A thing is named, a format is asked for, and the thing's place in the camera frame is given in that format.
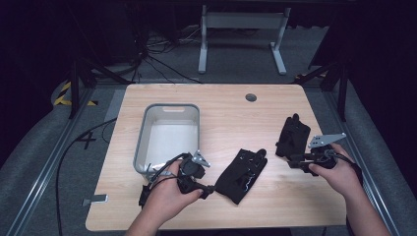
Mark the black metal stand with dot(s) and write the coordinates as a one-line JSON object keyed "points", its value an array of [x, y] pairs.
{"points": [[74, 88], [342, 88]]}

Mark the yellow black hazard tape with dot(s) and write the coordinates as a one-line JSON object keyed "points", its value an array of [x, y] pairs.
{"points": [[63, 95]]}

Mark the white metal desk frame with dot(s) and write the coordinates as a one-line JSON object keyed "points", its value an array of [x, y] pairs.
{"points": [[242, 21]]}

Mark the black glove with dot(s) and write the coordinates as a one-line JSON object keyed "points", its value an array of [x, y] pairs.
{"points": [[293, 137], [237, 178]]}

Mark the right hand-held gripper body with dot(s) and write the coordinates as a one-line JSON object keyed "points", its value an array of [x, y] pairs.
{"points": [[323, 157]]}

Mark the grey tape strip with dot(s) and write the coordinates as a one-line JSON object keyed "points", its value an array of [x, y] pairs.
{"points": [[96, 199]]}

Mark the aluminium floor rail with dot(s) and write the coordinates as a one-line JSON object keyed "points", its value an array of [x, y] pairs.
{"points": [[49, 164], [360, 164]]}

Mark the grey table grommet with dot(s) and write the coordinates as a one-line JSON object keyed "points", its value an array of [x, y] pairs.
{"points": [[250, 97]]}

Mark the grey plastic bin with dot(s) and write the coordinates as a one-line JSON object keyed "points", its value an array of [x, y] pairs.
{"points": [[170, 137]]}

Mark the person's right hand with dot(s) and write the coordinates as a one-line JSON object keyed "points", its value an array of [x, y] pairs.
{"points": [[344, 177]]}

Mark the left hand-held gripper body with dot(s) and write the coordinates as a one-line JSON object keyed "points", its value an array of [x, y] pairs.
{"points": [[190, 170]]}

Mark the person's left hand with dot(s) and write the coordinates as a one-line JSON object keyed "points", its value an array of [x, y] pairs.
{"points": [[164, 196]]}

